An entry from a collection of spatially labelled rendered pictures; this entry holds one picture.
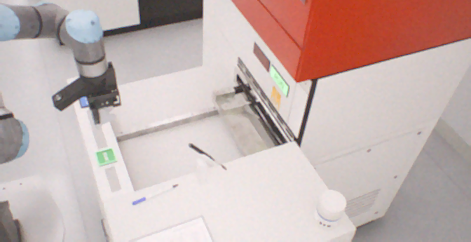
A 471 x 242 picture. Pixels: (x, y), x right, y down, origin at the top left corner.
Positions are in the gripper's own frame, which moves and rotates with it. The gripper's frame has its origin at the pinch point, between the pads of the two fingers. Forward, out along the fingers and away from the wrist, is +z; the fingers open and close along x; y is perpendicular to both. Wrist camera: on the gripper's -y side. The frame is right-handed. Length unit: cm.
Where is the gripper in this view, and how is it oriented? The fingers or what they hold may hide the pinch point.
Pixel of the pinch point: (96, 125)
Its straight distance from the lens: 131.2
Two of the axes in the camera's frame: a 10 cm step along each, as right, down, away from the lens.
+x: -4.1, -6.7, 6.2
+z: -0.7, 7.0, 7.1
